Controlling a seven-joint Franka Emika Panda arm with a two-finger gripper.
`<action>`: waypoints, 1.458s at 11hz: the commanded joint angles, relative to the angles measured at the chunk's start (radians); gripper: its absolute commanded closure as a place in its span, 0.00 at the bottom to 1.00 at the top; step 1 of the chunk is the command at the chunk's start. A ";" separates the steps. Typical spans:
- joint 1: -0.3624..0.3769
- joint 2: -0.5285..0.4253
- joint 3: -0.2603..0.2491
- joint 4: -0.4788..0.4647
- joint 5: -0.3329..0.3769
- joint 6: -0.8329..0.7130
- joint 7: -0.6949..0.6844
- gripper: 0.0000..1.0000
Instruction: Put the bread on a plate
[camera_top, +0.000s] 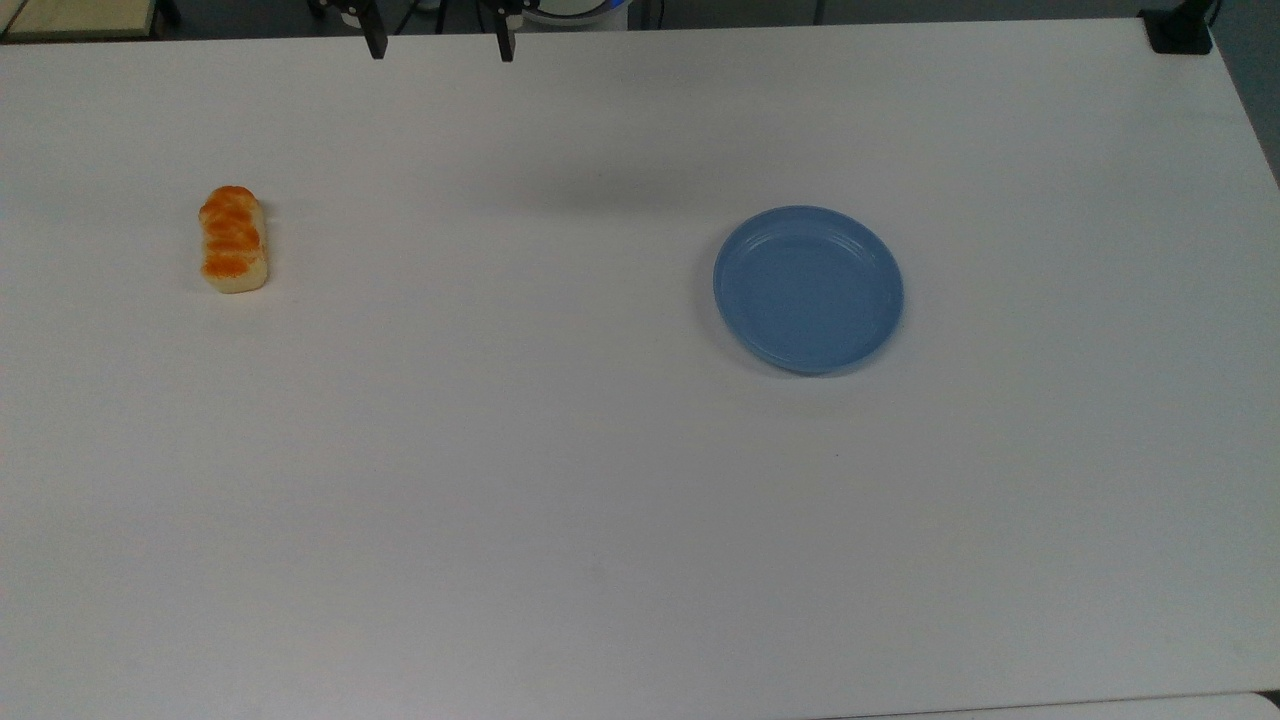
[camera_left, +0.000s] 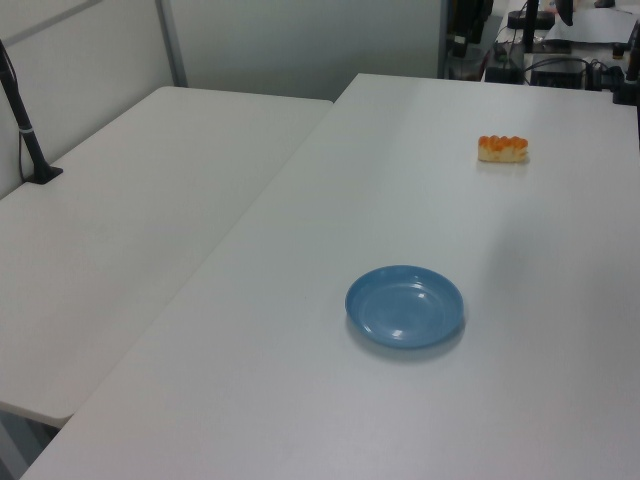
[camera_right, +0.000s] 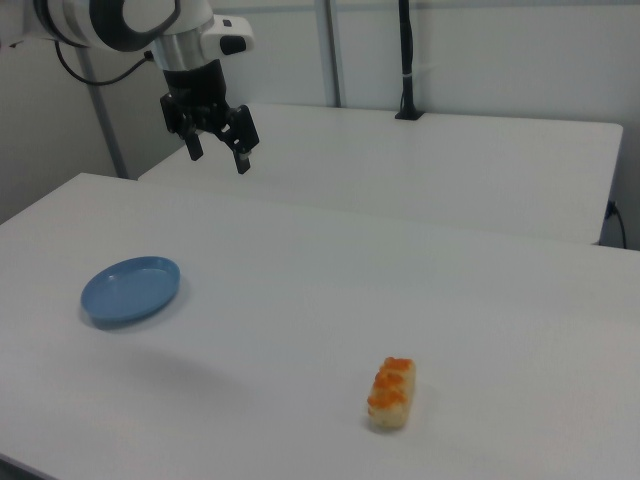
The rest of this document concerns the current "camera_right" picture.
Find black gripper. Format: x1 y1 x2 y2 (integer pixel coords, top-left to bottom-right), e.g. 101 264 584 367
159 58 262 176

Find bread with orange glaze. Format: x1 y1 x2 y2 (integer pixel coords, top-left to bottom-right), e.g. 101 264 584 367
367 355 417 431

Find blue round plate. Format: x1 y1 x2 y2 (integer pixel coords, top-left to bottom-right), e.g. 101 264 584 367
80 255 182 330

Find white rectangular table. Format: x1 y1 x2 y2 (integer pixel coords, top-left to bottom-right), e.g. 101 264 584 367
137 103 624 247

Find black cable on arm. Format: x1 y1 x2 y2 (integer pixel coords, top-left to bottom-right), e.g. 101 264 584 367
53 40 154 87

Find grey metal frame post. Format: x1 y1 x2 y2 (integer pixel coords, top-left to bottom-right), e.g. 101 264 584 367
325 0 347 108
74 45 129 179

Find black cable at table edge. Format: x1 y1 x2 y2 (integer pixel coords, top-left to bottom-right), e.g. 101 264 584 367
605 199 629 250

